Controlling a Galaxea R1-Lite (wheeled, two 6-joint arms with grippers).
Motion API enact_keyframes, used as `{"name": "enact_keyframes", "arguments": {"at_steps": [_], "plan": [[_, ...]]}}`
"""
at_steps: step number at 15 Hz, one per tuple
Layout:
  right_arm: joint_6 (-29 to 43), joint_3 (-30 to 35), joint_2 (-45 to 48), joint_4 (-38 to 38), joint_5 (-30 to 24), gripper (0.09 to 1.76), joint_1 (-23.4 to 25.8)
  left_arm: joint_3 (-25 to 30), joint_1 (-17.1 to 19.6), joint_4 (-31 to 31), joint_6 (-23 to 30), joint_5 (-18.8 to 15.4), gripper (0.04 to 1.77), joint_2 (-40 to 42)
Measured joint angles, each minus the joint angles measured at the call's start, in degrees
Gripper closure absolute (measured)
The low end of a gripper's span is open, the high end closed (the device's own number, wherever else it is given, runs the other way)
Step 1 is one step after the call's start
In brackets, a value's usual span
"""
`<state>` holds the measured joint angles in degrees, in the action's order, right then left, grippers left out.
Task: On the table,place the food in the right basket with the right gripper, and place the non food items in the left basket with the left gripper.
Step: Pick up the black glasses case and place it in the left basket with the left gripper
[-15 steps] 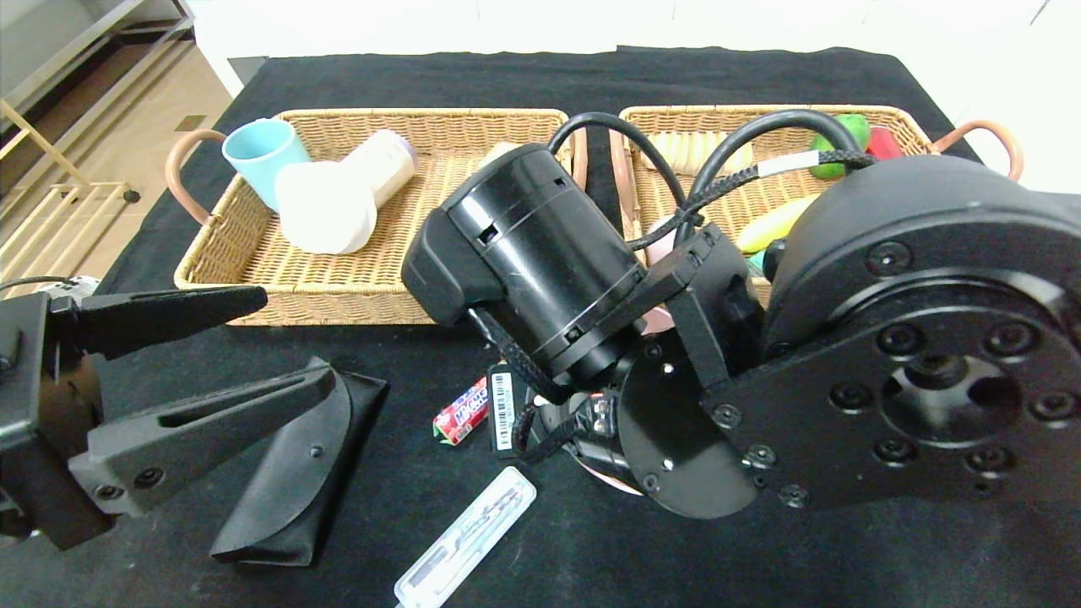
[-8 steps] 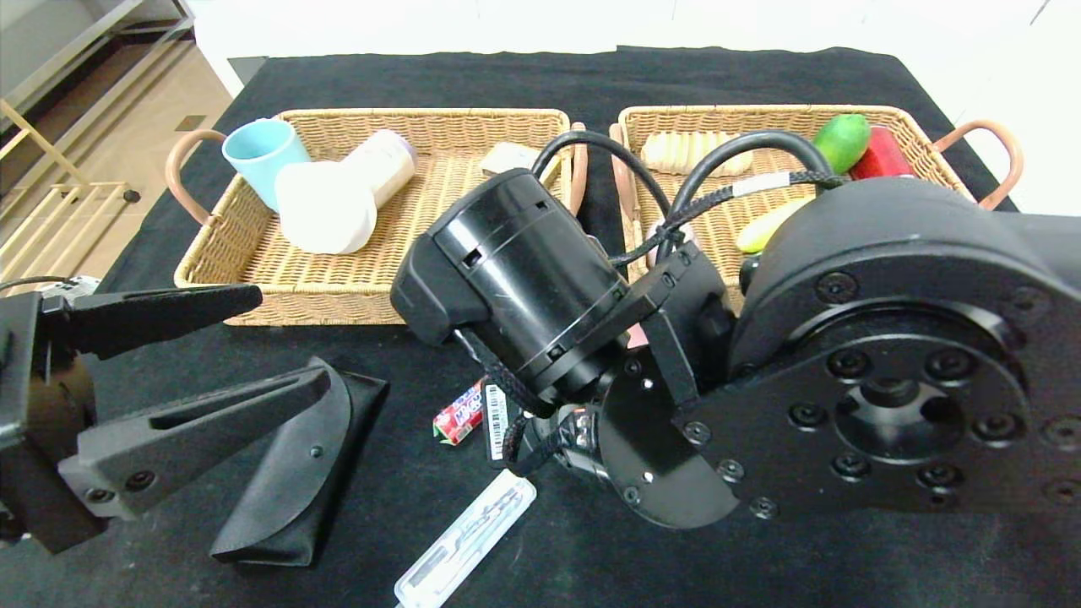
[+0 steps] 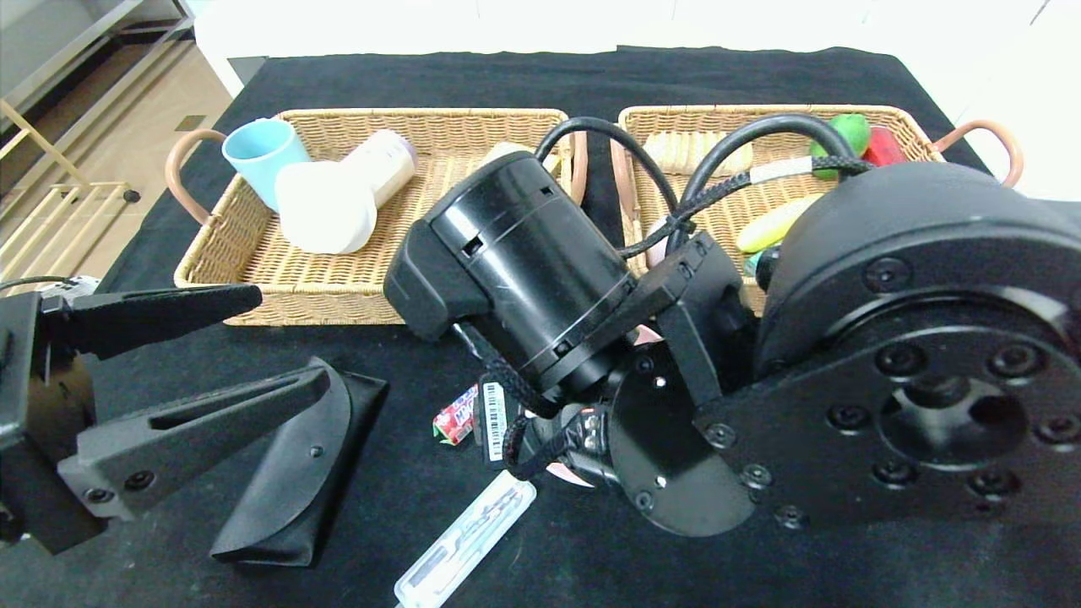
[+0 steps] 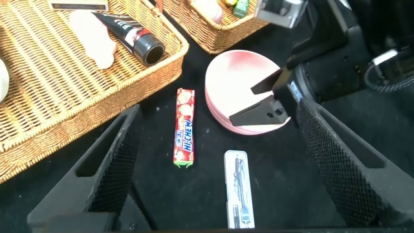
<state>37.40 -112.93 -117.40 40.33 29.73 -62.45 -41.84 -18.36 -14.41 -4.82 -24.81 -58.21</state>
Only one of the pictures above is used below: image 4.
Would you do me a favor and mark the woven wicker basket with handles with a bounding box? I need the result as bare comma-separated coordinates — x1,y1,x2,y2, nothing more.
0,0,190,184
163,0,271,55

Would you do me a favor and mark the pink tube white cap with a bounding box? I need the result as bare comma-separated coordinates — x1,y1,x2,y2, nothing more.
69,10,118,71

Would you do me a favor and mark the black leather glasses case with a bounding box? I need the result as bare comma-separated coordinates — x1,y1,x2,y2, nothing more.
114,194,153,232

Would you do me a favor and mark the pink bowl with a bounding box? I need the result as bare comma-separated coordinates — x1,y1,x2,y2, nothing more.
204,49,292,136

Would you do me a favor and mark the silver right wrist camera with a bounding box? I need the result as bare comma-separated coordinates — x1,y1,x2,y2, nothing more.
254,0,308,29

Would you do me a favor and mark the black tube red label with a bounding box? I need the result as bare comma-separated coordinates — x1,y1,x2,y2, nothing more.
92,12,166,67

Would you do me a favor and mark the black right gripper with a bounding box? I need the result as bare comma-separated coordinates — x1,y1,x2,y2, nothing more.
228,41,373,128

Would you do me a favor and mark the red Hi-Chew candy pack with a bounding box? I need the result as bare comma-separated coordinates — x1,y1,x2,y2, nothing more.
173,87,196,169

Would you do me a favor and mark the clear plastic cutlery case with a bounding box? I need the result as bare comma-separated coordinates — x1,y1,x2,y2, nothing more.
223,150,256,230

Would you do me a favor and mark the green gum pack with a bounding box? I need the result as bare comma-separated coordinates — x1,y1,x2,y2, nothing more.
232,0,250,19

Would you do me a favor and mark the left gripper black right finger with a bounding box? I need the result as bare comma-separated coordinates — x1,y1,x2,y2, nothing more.
296,98,414,227

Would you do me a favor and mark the black tablecloth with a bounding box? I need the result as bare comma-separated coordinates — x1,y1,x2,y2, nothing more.
0,6,414,231

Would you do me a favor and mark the thin braided black cable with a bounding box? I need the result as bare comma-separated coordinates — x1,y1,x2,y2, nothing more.
364,48,414,94

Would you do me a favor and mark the pink peach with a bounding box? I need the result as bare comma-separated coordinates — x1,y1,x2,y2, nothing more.
192,0,224,25

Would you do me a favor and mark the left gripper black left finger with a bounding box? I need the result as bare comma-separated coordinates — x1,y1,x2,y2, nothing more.
27,104,143,227

